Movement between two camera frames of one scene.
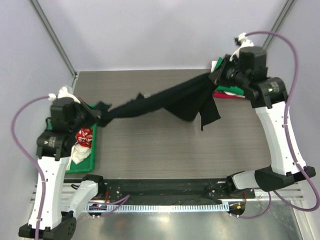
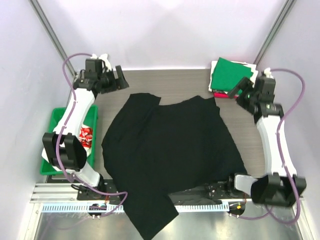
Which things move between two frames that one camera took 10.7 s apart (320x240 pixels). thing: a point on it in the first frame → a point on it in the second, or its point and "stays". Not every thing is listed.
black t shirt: (186, 101) → (163, 156)
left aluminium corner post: (53, 36) stays
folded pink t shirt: (224, 95) stays
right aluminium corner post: (278, 22) stays
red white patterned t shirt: (84, 137) stays
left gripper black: (94, 115) → (121, 82)
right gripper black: (215, 76) → (244, 82)
